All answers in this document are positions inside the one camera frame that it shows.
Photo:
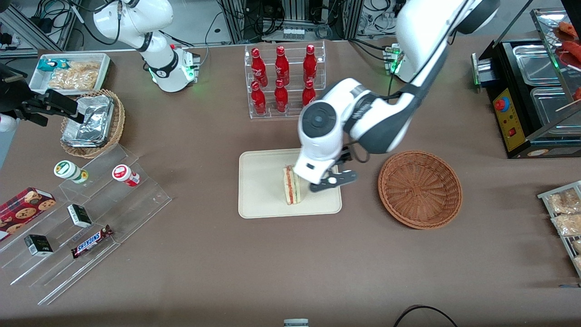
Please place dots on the triangular sandwich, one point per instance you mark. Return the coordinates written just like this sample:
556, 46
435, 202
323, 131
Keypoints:
292, 188

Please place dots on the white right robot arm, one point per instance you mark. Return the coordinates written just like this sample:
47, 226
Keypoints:
131, 18

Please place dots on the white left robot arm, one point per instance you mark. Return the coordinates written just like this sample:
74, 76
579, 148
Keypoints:
422, 27

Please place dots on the tan wicker basket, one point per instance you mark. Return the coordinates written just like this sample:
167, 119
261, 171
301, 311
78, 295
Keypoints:
119, 119

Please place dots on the beige plastic tray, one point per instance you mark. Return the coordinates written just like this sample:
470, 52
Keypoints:
263, 186

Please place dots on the brown wicker basket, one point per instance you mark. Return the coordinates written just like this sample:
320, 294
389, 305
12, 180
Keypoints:
420, 188

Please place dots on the silver foil packet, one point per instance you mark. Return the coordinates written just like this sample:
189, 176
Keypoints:
84, 134
93, 109

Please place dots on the clear bag of crackers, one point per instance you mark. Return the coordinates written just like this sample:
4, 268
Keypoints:
77, 76

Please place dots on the white rectangular bin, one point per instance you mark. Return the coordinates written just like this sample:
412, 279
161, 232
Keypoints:
35, 81

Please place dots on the teal snack packet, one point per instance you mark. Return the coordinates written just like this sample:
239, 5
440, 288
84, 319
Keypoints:
49, 65

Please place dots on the green lid white cup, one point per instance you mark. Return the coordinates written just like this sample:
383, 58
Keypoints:
68, 170

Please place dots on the red lid white cup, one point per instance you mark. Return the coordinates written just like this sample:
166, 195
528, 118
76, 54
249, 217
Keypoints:
123, 174

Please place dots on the red cookie box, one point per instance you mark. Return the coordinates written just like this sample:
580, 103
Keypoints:
22, 210

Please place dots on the small black box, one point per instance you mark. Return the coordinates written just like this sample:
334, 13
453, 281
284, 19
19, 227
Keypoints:
38, 245
80, 216

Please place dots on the clear acrylic stepped shelf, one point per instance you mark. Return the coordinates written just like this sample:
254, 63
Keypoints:
131, 204

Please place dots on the Snickers chocolate bar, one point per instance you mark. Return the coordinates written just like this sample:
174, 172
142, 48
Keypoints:
91, 241

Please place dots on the red cola bottle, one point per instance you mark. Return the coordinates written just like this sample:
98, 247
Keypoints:
281, 99
259, 68
282, 67
309, 94
258, 101
310, 66

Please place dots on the clear acrylic bottle rack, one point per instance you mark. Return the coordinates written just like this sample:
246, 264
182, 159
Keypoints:
292, 97

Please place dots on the white power strip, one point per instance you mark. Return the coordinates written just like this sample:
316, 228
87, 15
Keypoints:
293, 33

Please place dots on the grey device edge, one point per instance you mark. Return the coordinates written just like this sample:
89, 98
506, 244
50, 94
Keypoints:
296, 323

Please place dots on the black food warmer machine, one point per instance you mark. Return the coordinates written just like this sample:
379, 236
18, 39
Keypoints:
504, 59

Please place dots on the clear bag of pastry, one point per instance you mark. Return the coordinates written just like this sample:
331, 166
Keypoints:
567, 225
577, 246
563, 202

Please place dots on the red sausage on skewer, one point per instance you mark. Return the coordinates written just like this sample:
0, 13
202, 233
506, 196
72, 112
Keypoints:
569, 28
573, 47

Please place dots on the aluminium frame rail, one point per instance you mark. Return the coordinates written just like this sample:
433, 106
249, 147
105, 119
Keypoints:
27, 32

